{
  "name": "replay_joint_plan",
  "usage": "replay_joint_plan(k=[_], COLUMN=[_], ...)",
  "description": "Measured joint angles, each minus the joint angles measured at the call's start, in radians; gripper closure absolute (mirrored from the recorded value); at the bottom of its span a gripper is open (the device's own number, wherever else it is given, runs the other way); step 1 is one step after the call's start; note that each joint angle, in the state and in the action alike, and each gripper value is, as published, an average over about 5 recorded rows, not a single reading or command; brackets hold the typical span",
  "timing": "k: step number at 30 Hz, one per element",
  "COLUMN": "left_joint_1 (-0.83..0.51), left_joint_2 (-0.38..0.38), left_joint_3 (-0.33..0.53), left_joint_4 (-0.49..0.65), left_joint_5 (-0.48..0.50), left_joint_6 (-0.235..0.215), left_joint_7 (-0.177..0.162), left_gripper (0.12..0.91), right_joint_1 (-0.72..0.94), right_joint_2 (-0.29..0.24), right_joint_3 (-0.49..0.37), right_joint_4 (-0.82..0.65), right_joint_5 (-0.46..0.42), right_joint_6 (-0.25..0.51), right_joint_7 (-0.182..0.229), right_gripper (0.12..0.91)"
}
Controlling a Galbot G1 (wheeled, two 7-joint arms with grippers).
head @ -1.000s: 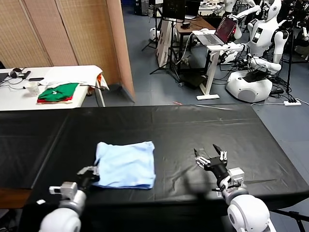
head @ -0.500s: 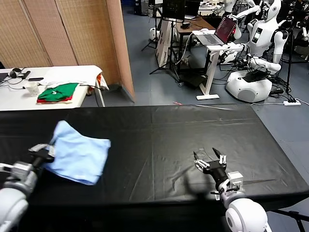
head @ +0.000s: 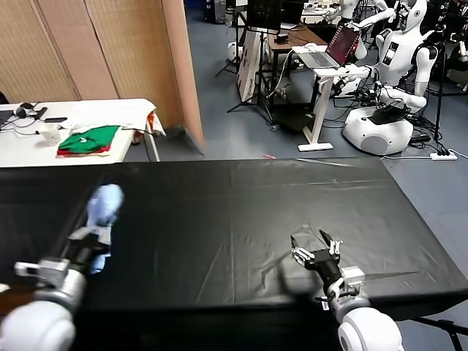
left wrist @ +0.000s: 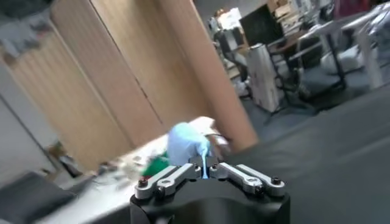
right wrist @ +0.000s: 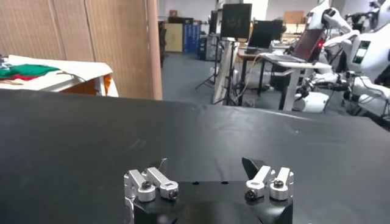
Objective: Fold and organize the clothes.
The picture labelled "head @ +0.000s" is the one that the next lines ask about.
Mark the white leaning board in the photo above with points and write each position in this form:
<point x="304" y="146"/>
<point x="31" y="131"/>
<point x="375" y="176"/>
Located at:
<point x="248" y="66"/>

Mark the black flat case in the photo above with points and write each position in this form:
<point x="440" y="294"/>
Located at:
<point x="292" y="122"/>

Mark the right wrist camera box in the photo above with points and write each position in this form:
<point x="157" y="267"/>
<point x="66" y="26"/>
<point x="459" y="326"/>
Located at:
<point x="352" y="279"/>

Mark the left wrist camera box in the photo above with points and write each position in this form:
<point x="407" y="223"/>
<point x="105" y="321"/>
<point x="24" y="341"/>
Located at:
<point x="40" y="272"/>

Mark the pink item on floor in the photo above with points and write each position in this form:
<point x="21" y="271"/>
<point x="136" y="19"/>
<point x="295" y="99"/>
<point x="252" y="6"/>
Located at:
<point x="268" y="156"/>

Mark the white humanoid robot on base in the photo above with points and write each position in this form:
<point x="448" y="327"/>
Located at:
<point x="376" y="135"/>

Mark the open dark laptop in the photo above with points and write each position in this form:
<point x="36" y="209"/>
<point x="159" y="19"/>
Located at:
<point x="290" y="14"/>

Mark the green folded shirt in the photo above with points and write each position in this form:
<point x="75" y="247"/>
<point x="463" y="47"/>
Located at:
<point x="88" y="139"/>

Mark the black table cover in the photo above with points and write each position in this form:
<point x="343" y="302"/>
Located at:
<point x="201" y="204"/>

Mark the black headphones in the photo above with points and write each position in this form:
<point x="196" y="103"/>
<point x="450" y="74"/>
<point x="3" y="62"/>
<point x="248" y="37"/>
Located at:
<point x="22" y="109"/>

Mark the white power strip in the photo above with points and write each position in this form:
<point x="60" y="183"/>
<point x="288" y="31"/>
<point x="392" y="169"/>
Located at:
<point x="443" y="156"/>

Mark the light blue t-shirt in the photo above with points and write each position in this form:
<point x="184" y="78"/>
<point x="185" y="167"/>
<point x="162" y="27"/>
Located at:
<point x="106" y="204"/>

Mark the black monitor tripod stand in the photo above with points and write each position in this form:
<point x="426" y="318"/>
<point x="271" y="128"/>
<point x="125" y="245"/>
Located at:
<point x="262" y="84"/>

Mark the white cloth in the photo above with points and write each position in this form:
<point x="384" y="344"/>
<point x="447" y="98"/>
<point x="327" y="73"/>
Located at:
<point x="109" y="111"/>

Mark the laptop with red screen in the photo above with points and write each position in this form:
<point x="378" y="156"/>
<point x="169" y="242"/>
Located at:
<point x="342" y="44"/>

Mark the white computer mouse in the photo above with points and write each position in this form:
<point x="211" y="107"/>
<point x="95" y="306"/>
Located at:
<point x="311" y="45"/>

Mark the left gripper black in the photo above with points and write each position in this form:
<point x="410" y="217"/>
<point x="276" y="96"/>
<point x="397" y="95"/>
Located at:
<point x="82" y="252"/>

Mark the small black box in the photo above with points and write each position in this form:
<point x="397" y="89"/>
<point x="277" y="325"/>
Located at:
<point x="281" y="38"/>

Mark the black power adapter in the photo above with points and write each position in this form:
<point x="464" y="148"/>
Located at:
<point x="420" y="137"/>

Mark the brown wooden desk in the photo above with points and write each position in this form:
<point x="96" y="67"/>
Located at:
<point x="305" y="36"/>

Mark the cream folded garment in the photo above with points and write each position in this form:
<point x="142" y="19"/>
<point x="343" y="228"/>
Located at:
<point x="84" y="156"/>

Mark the black smartphone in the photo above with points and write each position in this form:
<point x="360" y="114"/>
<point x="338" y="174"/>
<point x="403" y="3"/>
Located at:
<point x="55" y="119"/>

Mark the white round device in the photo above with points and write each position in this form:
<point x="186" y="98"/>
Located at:
<point x="231" y="51"/>

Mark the black stand leg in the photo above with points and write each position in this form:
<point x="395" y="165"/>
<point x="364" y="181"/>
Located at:
<point x="448" y="323"/>

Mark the thin black tripod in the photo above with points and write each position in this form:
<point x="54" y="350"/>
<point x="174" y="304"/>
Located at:
<point x="237" y="44"/>

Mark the black remote control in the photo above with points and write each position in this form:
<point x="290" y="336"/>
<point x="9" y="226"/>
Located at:
<point x="41" y="112"/>

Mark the white robot with raised arms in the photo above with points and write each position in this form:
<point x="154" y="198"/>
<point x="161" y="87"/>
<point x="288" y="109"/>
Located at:
<point x="365" y="16"/>

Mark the black monitor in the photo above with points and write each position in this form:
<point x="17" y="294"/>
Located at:
<point x="262" y="14"/>

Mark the white standing desk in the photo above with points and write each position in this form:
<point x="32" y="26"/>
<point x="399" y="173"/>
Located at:
<point x="319" y="109"/>

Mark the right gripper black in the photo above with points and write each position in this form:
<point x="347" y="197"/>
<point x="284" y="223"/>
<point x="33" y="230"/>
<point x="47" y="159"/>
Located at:
<point x="325" y="267"/>

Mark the wooden folding screen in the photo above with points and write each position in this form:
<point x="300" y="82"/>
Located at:
<point x="109" y="47"/>

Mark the red folded shirt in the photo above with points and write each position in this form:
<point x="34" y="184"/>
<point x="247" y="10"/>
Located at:
<point x="104" y="149"/>

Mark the orange and white garment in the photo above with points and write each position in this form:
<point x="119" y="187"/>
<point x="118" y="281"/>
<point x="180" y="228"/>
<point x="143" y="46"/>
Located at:
<point x="156" y="124"/>

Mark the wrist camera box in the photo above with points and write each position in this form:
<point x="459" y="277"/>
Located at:
<point x="40" y="272"/>
<point x="352" y="279"/>

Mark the white paper cup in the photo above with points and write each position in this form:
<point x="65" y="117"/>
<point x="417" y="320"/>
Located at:
<point x="51" y="136"/>

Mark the black light stand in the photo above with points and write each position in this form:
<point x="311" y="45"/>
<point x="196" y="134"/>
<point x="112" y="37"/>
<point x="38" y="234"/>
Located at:
<point x="440" y="91"/>

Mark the white folding table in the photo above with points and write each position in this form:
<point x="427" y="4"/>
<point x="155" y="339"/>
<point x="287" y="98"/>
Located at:
<point x="22" y="153"/>

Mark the white robot partly seen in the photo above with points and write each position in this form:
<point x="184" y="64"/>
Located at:
<point x="459" y="55"/>

